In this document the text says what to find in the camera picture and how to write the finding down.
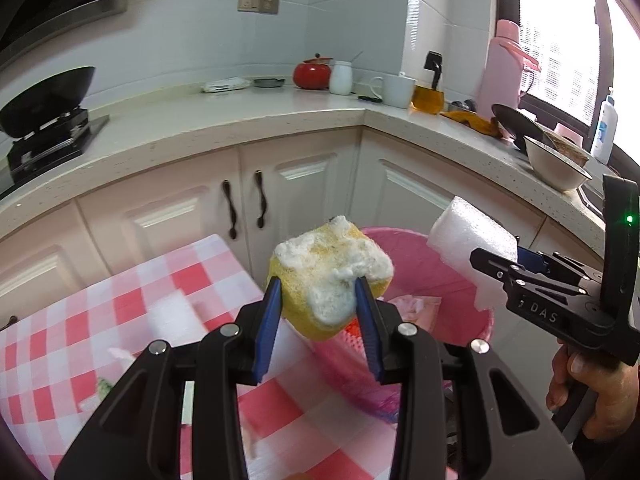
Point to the beige wall socket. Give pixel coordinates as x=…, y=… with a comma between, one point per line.
x=248, y=2
x=269, y=3

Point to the dark framed window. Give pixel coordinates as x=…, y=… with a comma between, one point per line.
x=560, y=35

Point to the yellow cloth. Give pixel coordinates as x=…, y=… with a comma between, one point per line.
x=472, y=122

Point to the red lidded pot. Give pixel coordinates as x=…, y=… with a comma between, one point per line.
x=311, y=75

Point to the black gas stove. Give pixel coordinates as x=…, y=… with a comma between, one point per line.
x=50, y=145

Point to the white bowl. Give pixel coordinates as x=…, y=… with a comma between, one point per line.
x=552, y=172

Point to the pink cup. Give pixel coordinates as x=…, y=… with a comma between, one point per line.
x=567, y=135

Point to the white blue lotion bottle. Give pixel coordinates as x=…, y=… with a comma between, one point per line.
x=604, y=135

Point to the pink thermos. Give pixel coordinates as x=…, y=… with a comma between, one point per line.
x=502, y=70

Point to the glass oil bottle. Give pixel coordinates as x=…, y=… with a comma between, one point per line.
x=427, y=100

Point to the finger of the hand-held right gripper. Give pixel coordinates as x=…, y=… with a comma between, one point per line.
x=530, y=259
x=492, y=260

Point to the small black object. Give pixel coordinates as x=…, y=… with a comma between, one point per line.
x=367, y=98

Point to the person's right hand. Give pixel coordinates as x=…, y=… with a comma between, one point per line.
x=615, y=400

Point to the black wok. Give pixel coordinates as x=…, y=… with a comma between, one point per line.
x=45, y=100

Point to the white jar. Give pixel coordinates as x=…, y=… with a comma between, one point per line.
x=341, y=79

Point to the white foam block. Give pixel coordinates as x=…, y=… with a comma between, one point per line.
x=470, y=230

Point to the white lower cabinet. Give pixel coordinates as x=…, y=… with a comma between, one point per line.
x=310, y=180

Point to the white mug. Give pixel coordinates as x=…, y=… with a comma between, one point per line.
x=397, y=91

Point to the yellow sponge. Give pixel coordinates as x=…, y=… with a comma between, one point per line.
x=300, y=285

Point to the pink bag lined trash can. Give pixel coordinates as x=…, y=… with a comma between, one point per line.
x=450, y=280

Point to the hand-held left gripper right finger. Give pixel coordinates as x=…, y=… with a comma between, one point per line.
x=367, y=330

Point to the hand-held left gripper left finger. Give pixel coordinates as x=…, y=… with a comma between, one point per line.
x=267, y=330

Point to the red white checked tablecloth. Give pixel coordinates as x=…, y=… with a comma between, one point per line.
x=50, y=335

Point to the orange mesh scrap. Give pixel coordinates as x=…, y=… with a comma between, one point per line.
x=351, y=329

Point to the white speckled countertop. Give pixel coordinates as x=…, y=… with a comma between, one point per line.
x=225, y=115

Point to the small grey dish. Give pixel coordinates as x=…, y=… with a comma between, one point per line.
x=269, y=83

